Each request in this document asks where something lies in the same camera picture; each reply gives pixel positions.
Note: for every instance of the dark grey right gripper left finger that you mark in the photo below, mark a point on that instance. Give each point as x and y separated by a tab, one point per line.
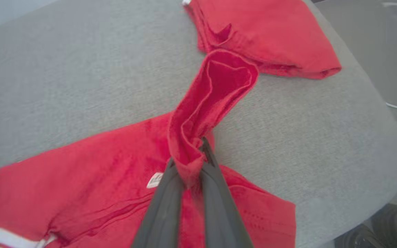
164	213

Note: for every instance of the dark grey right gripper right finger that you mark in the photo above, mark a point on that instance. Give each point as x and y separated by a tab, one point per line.
219	213

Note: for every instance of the red sports jersey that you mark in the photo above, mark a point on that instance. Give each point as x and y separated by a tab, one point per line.
81	179

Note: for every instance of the plain red mesh shorts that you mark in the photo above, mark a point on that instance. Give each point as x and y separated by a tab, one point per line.
271	34

